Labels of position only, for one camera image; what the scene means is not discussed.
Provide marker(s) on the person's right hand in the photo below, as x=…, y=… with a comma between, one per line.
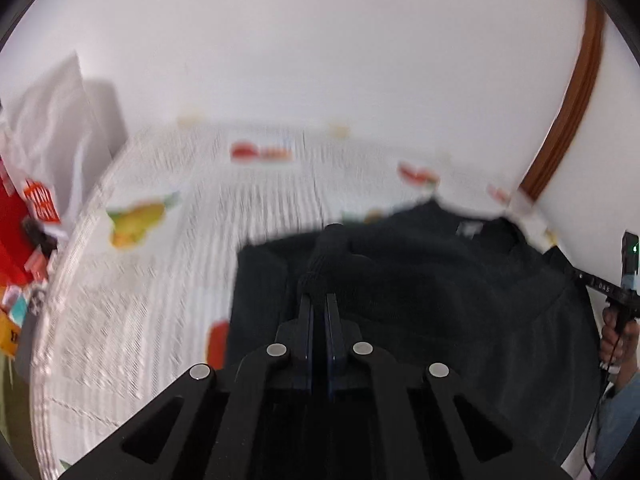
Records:
x=612, y=340

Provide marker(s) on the person's right forearm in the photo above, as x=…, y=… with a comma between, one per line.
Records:
x=620, y=420

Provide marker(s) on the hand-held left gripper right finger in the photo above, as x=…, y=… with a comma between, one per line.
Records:
x=332, y=330

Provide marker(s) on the brown wooden door frame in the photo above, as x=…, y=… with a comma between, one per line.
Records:
x=575, y=100

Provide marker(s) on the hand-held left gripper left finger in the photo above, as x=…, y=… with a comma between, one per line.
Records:
x=307, y=330

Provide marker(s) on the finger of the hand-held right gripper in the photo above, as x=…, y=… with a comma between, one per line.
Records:
x=562, y=259

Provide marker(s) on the black sweatshirt with white lettering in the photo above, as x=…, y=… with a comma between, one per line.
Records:
x=450, y=310

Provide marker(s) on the black object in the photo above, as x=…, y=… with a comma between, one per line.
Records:
x=37, y=235

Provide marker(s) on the fruit print tablecloth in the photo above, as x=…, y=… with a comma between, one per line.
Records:
x=165, y=280

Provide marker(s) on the red paper bag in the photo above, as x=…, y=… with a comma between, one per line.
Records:
x=10, y=230

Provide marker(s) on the white plastic shopping bag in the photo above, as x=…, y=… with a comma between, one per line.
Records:
x=55, y=125

